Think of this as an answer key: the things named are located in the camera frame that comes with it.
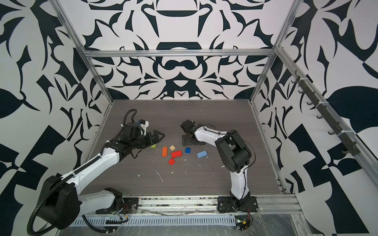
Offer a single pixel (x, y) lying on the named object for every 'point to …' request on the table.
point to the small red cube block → (171, 162)
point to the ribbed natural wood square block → (172, 147)
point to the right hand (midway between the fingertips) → (192, 140)
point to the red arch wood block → (176, 154)
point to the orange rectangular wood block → (164, 151)
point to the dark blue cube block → (187, 150)
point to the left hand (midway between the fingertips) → (160, 135)
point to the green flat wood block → (153, 146)
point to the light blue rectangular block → (202, 154)
